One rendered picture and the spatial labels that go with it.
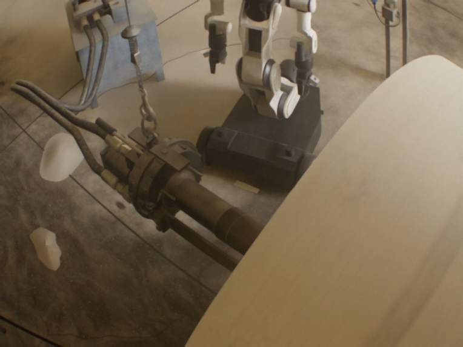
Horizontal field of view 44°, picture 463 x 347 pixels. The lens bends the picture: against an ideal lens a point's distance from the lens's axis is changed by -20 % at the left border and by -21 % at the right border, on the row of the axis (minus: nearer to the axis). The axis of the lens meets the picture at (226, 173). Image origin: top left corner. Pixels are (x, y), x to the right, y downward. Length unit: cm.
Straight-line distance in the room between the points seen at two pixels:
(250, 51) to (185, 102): 93
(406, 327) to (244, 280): 36
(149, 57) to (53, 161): 86
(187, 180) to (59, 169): 164
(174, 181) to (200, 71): 195
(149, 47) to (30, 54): 134
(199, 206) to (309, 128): 140
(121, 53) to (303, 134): 117
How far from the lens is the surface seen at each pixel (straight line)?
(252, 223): 215
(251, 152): 339
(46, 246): 346
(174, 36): 451
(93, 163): 258
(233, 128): 354
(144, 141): 228
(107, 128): 250
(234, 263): 216
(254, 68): 311
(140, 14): 391
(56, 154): 389
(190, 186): 226
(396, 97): 139
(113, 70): 397
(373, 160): 126
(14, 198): 383
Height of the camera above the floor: 269
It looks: 49 degrees down
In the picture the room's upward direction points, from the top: 9 degrees counter-clockwise
